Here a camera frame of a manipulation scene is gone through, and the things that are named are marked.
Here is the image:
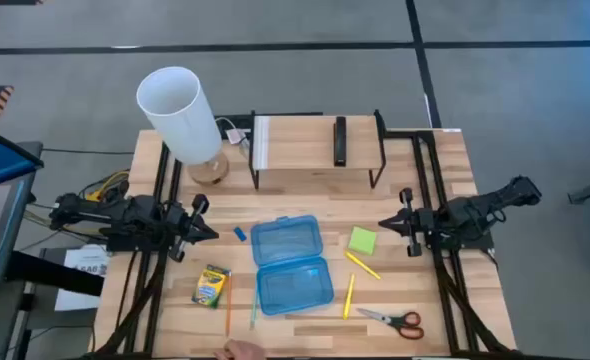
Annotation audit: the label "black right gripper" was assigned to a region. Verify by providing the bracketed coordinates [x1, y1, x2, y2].
[378, 187, 437, 258]

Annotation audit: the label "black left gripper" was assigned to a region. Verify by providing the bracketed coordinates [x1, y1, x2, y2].
[164, 193, 220, 264]

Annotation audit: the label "green sticky note pad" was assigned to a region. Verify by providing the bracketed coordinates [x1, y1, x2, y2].
[347, 225, 379, 257]

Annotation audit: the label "yellow green crayon box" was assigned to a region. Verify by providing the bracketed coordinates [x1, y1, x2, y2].
[190, 264, 233, 309]

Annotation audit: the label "yellow highlighter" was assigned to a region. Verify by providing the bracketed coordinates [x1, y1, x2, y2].
[342, 272, 357, 321]
[344, 250, 383, 281]

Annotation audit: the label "red-handled scissors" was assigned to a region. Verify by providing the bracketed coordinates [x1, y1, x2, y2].
[356, 307, 426, 342]

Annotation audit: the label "orange pencil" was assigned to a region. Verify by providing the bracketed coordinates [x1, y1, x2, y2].
[224, 271, 234, 338]

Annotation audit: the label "blue plastic pencil case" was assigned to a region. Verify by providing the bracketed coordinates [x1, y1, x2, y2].
[249, 214, 336, 317]

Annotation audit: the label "green pencil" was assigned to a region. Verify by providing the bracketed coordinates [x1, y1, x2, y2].
[248, 287, 261, 332]

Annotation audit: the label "black stapler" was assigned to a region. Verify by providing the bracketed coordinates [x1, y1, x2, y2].
[333, 115, 349, 168]

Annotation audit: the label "white power adapter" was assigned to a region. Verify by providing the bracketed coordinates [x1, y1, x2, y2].
[225, 127, 249, 147]

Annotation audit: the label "white shade wooden base lamp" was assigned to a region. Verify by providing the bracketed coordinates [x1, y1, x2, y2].
[135, 66, 230, 187]

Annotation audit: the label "white printed paper sheet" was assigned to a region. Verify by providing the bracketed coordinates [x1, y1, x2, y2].
[53, 243, 112, 312]

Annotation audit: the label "wooden shelf riser black legs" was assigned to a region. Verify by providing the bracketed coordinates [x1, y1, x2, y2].
[248, 109, 388, 192]

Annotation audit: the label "person's hand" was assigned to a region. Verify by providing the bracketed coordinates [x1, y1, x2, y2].
[213, 338, 268, 360]

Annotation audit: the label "black stand beam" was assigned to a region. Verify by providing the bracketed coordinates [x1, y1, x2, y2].
[4, 248, 107, 298]

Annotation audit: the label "tilted dark-framed screen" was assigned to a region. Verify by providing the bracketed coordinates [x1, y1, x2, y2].
[0, 122, 45, 194]

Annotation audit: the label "yellow cable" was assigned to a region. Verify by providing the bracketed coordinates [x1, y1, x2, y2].
[79, 169, 132, 202]

